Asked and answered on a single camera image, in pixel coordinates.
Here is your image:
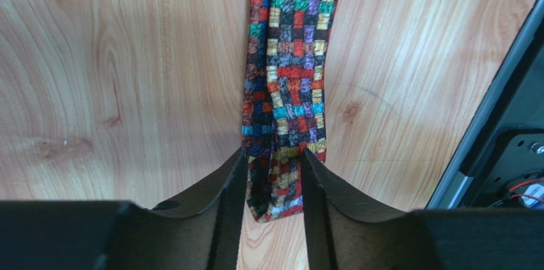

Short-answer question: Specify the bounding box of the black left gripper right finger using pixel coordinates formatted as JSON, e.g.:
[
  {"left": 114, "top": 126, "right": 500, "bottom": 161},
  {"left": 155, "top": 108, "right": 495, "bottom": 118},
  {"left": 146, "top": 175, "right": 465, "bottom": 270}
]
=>
[{"left": 301, "top": 149, "right": 543, "bottom": 269}]

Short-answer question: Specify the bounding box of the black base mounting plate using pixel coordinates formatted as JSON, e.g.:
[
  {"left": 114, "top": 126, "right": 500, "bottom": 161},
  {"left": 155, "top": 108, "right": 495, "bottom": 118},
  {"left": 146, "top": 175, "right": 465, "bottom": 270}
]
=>
[{"left": 427, "top": 0, "right": 543, "bottom": 209}]

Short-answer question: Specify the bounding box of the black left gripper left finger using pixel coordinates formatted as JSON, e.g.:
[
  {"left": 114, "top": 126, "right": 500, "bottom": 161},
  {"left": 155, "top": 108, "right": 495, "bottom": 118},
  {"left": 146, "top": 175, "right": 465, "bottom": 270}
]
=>
[{"left": 1, "top": 149, "right": 248, "bottom": 269}]

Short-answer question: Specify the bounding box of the multicoloured checked patterned tie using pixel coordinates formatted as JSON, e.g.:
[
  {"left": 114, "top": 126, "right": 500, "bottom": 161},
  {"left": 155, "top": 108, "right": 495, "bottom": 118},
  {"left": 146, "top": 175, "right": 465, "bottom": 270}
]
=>
[{"left": 241, "top": 0, "right": 338, "bottom": 223}]

